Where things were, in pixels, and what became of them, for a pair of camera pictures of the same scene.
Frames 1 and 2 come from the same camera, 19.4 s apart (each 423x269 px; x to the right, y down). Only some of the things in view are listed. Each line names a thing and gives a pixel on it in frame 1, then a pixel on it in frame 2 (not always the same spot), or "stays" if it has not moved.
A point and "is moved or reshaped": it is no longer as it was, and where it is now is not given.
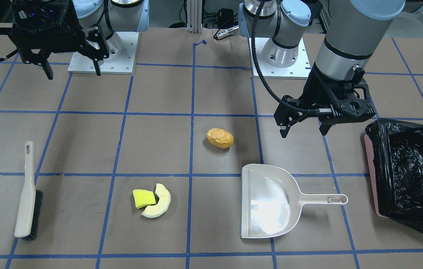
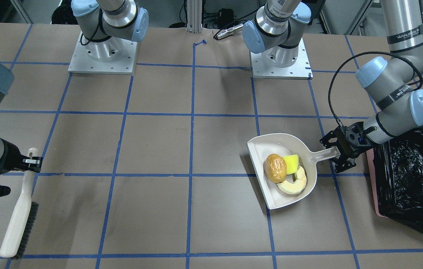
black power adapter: x=225 y=17 stays
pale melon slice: x=156 y=210 -> x=297 y=186
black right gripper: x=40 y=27 -> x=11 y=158
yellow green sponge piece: x=143 y=198 -> x=291 y=162
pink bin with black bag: x=410 y=166 stays
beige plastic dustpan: x=271 y=203 -> x=260 y=148
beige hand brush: x=30 y=204 is moved or reshaped
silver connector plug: x=227 y=32 stays
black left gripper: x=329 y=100 -> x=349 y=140
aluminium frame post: x=194 y=16 stays
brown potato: x=220 y=138 -> x=275 y=167
